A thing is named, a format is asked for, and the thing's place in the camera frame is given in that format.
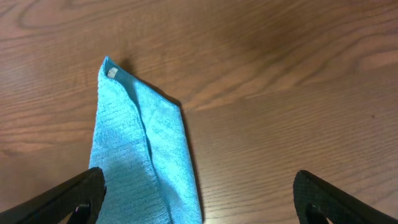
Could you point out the blue microfiber cloth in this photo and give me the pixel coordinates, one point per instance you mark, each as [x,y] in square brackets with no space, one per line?
[140,144]

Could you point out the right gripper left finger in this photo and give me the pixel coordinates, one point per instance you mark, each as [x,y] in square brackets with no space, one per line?
[79,199]

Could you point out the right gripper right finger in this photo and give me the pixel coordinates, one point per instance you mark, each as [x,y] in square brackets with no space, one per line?
[317,201]

